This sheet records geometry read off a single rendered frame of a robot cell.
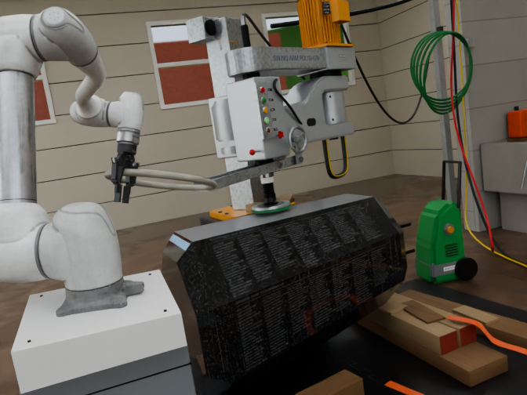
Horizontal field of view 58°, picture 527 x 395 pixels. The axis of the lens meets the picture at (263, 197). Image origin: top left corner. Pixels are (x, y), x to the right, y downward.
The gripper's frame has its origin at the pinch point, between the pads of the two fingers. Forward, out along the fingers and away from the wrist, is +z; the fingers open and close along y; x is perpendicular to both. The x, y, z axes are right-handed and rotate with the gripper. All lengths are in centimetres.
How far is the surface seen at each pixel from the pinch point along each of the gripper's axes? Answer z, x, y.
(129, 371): 49, -56, -46
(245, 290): 36, -35, 43
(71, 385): 52, -47, -55
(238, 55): -77, -13, 55
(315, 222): 3, -47, 87
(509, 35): -201, -121, 356
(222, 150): -45, 40, 125
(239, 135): -40, -7, 72
